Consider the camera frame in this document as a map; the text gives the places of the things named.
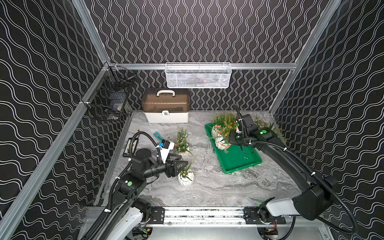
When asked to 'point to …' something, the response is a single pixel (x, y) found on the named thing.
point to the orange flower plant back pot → (222, 143)
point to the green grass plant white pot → (218, 120)
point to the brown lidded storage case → (166, 106)
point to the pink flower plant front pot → (186, 178)
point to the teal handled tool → (158, 135)
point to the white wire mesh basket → (198, 75)
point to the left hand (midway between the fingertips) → (184, 158)
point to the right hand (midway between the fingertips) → (230, 136)
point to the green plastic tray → (233, 158)
